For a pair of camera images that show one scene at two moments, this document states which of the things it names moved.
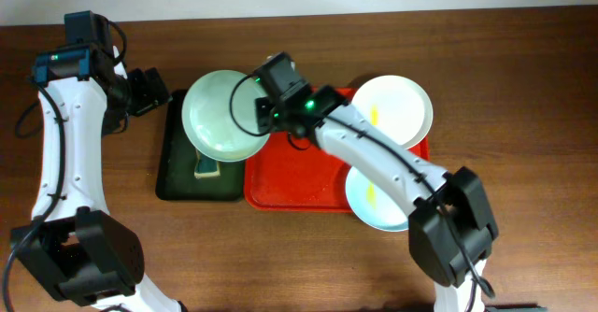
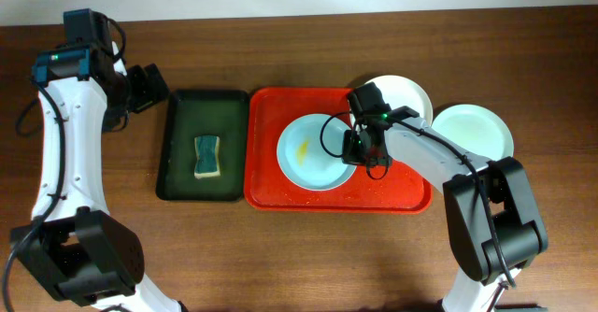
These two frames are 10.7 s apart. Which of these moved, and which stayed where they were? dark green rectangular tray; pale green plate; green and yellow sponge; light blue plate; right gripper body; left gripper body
Moved: pale green plate; light blue plate; right gripper body
Stayed: green and yellow sponge; dark green rectangular tray; left gripper body
